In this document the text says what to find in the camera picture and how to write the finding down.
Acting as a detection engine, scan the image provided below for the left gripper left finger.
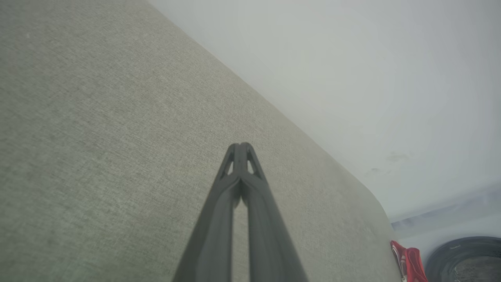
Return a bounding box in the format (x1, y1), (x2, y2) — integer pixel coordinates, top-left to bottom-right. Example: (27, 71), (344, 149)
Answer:
(172, 143), (241, 282)

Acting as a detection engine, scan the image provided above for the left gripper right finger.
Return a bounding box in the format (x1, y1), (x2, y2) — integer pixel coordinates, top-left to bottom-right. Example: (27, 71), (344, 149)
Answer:
(239, 143), (308, 282)

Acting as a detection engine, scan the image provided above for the red garment with white trim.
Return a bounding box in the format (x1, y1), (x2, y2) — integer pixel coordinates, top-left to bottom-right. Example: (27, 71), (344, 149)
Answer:
(390, 240), (429, 282)

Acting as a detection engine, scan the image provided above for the dark round basin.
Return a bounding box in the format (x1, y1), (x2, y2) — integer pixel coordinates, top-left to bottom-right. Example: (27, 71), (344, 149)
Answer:
(425, 236), (501, 282)

